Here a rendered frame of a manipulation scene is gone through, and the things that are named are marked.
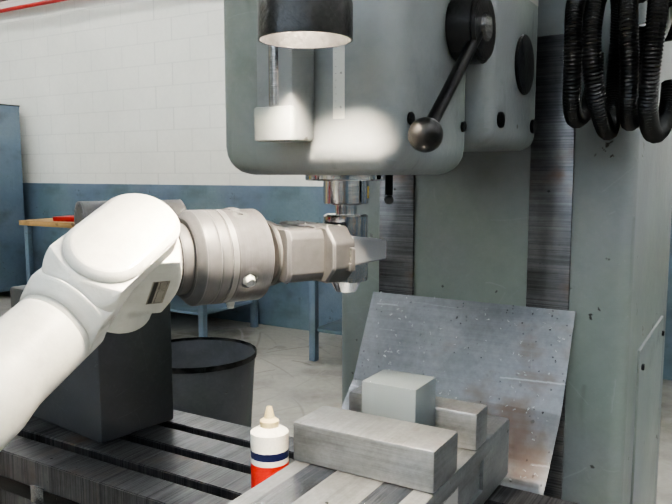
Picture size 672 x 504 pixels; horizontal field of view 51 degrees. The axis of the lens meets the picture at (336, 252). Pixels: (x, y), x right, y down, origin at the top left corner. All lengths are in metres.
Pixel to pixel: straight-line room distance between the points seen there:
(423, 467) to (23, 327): 0.35
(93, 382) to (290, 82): 0.52
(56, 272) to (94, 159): 6.92
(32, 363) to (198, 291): 0.17
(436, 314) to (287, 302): 4.92
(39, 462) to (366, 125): 0.59
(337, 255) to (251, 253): 0.08
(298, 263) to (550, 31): 0.55
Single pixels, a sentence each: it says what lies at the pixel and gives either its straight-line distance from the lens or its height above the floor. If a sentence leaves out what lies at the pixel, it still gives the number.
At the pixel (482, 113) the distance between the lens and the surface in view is 0.79.
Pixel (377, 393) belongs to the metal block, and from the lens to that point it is 0.72.
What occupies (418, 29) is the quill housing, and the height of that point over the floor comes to 1.44.
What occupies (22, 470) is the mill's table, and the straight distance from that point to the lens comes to 1.00.
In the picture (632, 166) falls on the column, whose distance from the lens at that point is 1.03.
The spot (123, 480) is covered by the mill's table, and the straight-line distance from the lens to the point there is 0.89.
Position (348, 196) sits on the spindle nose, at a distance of 0.71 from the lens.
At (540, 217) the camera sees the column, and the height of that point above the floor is 1.25.
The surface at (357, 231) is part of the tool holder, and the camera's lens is 0.72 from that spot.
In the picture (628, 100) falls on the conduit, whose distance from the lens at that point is 0.86.
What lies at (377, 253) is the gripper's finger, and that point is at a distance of 0.73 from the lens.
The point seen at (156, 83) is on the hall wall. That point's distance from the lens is 6.88.
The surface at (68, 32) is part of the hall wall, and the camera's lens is 7.84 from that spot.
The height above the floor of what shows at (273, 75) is 1.40.
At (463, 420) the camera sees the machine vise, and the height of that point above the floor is 1.06.
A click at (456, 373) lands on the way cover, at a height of 1.02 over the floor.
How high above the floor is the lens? 1.31
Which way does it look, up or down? 6 degrees down
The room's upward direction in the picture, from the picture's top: straight up
